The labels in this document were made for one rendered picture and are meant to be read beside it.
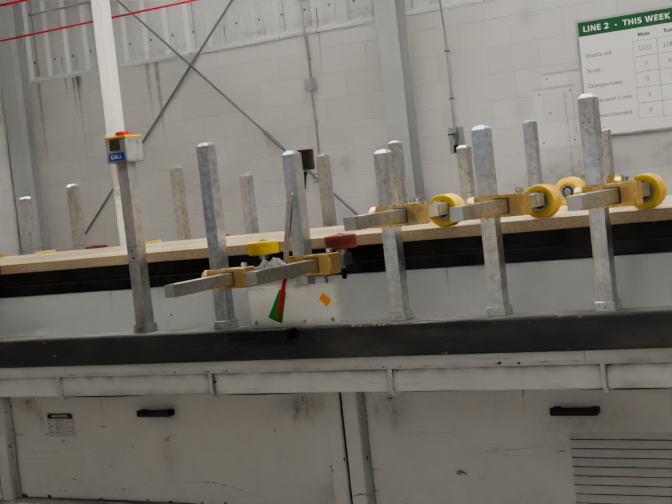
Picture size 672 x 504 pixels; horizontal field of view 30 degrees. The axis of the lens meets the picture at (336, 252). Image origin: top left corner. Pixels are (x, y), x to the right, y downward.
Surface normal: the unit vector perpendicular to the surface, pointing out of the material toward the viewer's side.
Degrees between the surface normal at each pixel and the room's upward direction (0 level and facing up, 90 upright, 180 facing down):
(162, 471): 90
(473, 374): 90
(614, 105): 90
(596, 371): 90
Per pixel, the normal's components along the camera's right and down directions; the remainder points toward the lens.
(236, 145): -0.50, 0.10
